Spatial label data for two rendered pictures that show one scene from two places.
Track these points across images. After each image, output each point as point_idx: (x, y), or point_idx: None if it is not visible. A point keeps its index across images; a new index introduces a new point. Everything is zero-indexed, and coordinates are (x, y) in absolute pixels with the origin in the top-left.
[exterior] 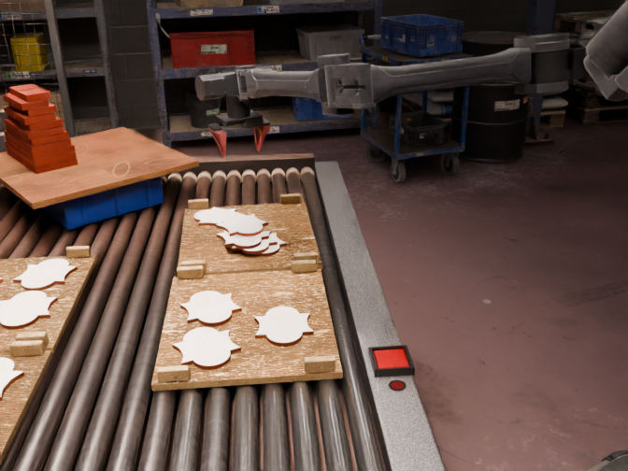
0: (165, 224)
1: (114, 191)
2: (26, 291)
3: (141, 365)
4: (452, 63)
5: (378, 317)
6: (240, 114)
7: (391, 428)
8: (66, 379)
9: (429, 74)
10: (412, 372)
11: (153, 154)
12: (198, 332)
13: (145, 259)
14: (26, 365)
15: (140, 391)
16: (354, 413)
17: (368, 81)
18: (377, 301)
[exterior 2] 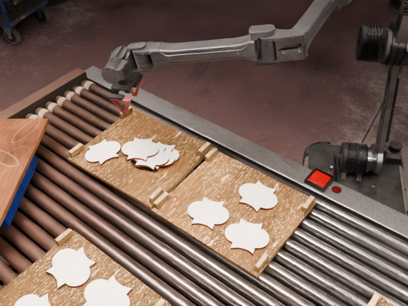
0: (67, 177)
1: None
2: (79, 287)
3: (226, 271)
4: (323, 10)
5: (277, 159)
6: (132, 79)
7: (363, 211)
8: None
9: (319, 22)
10: (334, 178)
11: (2, 131)
12: (230, 231)
13: (104, 210)
14: None
15: (250, 283)
16: (343, 215)
17: (305, 42)
18: (263, 151)
